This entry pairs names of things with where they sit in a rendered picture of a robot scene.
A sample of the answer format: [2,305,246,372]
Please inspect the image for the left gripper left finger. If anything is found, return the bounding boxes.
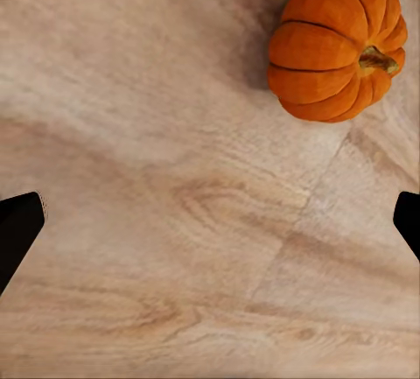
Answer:
[0,192,45,295]

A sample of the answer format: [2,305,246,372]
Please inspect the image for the pumpkin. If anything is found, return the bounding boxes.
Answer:
[266,0,409,123]

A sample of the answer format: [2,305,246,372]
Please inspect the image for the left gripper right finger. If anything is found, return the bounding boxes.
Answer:
[393,191,420,261]

